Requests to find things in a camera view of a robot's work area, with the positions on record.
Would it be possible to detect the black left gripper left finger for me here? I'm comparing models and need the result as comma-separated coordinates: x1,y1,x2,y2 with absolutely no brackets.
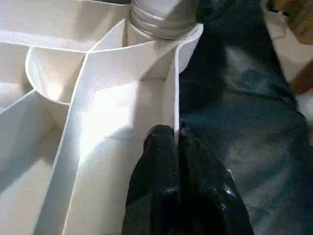
121,124,182,235

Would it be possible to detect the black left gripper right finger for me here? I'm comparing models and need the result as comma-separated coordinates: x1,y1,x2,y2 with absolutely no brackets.
178,118,255,235

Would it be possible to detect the white plastic table top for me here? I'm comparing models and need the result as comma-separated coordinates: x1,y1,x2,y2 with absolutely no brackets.
0,0,205,235

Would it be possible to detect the white plastic table leg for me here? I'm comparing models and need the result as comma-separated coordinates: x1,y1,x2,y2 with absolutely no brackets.
129,0,199,41

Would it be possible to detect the black plastic mat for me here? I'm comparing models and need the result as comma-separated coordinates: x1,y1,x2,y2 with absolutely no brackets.
178,0,313,235

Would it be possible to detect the brown round stool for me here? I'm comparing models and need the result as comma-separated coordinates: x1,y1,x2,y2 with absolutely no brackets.
292,65,313,96

